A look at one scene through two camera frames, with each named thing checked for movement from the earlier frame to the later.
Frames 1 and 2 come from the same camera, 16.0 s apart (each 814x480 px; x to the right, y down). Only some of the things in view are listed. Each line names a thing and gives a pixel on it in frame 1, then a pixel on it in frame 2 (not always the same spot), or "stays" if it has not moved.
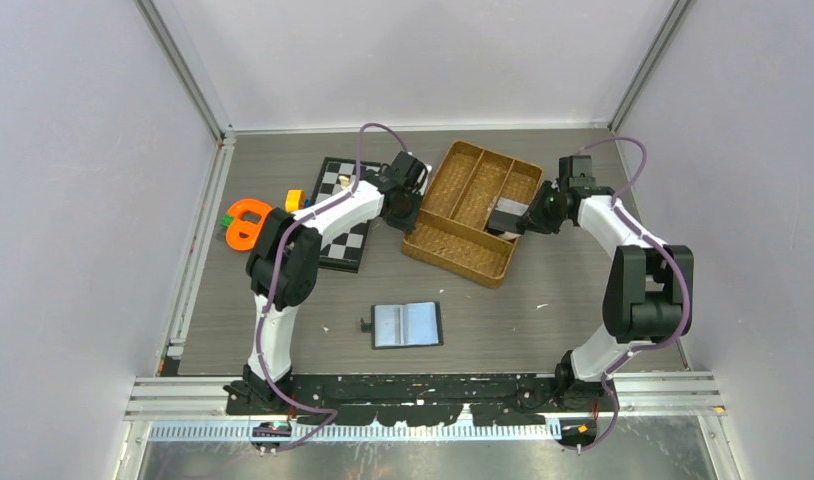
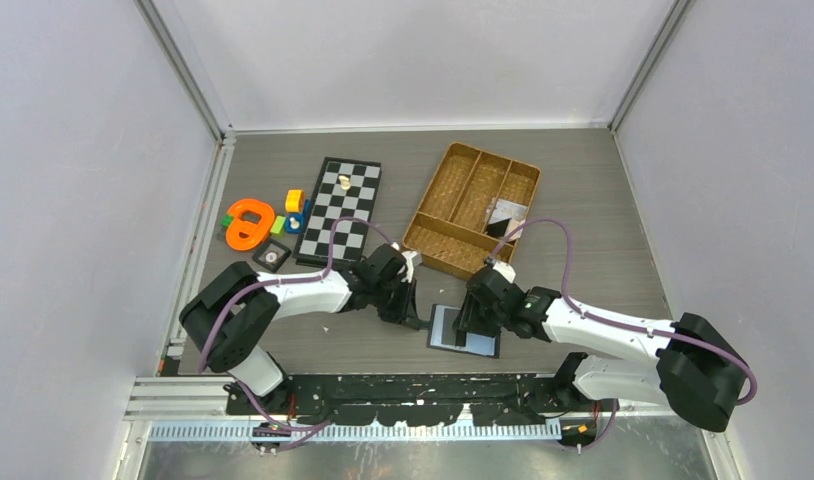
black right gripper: [535, 219] → [468, 320]
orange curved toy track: [249, 216] stays
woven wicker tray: [450, 230] stays
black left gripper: [407, 224] → [406, 312]
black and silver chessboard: [344, 250] stays
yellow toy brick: [294, 200] stays
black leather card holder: [407, 324] → [441, 333]
